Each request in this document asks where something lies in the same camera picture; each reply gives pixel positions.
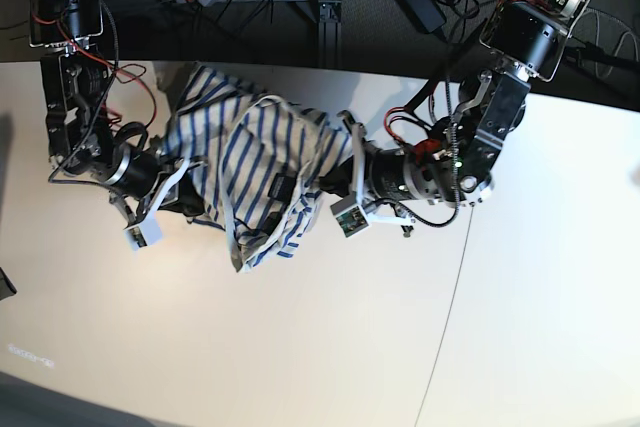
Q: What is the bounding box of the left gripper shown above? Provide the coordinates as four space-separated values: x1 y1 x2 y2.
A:
319 110 461 227

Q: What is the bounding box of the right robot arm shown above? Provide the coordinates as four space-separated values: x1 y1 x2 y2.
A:
28 0 204 225

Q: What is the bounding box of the grey cable on floor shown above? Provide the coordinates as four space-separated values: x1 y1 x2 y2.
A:
574 6 640 73

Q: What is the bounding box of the black object at left edge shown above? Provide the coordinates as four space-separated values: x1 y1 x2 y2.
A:
0 269 17 300

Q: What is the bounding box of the aluminium frame post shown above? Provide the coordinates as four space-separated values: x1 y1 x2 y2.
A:
317 0 342 70

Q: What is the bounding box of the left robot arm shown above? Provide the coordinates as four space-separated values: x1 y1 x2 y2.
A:
321 0 609 236

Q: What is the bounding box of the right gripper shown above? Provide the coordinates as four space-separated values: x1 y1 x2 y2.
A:
102 140 205 225

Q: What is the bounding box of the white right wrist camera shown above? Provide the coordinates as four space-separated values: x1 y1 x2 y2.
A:
124 217 162 251

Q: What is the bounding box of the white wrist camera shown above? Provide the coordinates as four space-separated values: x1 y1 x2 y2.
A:
330 194 370 238
124 217 162 251

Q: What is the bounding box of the black tripod stand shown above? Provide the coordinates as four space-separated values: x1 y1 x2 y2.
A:
563 42 639 74

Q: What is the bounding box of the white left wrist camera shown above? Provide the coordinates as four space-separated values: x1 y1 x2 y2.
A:
330 194 370 238

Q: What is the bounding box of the blue white striped T-shirt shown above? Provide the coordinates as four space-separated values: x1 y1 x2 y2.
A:
162 64 352 272

